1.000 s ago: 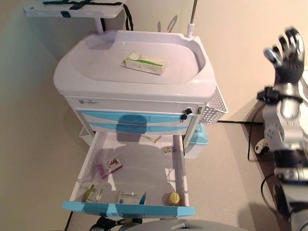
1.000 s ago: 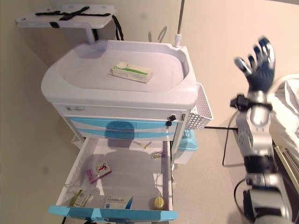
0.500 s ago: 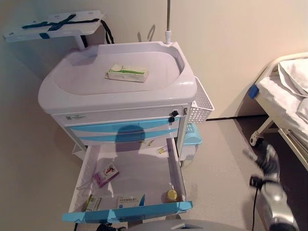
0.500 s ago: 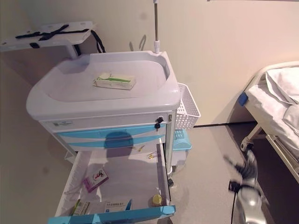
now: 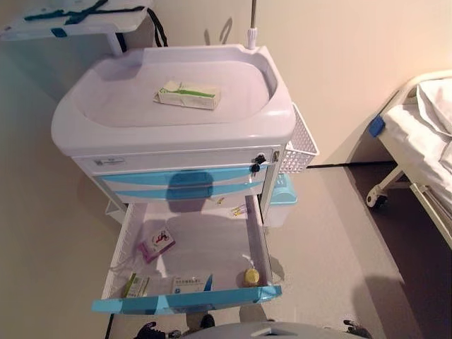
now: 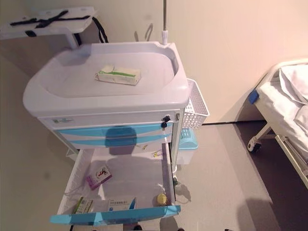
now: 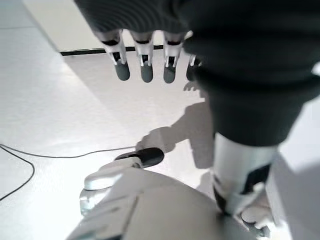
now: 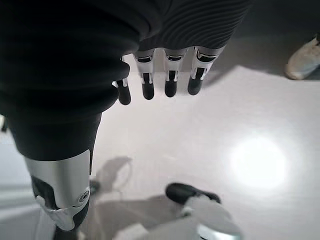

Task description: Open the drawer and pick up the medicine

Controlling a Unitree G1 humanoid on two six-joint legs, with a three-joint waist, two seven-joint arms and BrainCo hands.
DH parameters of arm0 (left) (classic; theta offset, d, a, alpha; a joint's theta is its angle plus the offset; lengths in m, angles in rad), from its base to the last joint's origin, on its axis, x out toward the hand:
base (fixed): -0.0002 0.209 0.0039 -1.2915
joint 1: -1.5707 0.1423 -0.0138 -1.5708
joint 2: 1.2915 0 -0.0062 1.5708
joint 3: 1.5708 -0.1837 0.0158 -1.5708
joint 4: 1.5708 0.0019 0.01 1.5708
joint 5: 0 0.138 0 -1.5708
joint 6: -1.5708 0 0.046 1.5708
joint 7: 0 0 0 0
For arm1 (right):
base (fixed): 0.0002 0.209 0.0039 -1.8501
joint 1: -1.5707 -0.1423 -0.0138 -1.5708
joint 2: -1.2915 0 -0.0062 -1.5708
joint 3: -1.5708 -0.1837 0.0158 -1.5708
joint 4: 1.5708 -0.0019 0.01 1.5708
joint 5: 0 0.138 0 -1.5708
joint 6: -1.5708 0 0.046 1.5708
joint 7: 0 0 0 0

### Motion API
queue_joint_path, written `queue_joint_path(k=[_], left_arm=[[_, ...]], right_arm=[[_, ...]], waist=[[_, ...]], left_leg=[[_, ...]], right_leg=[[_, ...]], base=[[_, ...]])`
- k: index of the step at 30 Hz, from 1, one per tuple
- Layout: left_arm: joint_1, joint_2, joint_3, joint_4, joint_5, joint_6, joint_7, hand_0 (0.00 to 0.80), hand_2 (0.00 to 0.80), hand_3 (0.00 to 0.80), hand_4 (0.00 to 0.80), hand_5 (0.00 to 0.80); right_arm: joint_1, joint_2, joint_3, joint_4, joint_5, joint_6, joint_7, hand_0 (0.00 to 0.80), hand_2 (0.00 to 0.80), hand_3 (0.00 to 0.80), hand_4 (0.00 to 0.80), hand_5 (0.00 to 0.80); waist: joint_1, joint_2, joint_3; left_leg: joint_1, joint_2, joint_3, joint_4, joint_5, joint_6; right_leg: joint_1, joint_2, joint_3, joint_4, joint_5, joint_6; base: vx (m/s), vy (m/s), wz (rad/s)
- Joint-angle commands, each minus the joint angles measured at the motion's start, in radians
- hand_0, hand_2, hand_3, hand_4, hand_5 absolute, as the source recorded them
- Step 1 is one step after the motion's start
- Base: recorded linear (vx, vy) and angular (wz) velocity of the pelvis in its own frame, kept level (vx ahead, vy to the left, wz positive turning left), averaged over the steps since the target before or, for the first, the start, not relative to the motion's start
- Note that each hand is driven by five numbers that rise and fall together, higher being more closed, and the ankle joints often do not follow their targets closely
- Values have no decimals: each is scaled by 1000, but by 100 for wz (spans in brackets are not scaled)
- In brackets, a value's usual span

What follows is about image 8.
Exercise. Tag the white sneaker shoe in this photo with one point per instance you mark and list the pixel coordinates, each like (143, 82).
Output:
(303, 61)

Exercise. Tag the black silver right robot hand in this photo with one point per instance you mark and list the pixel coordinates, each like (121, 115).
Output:
(62, 62)

